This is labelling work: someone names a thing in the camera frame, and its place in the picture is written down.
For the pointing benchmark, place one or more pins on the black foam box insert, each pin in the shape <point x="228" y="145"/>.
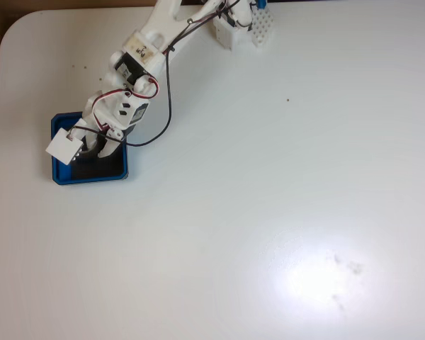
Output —
<point x="106" y="168"/>

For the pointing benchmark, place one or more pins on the white camera box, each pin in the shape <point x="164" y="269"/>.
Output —
<point x="63" y="147"/>

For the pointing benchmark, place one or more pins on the blue square box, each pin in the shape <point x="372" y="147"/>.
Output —
<point x="62" y="177"/>

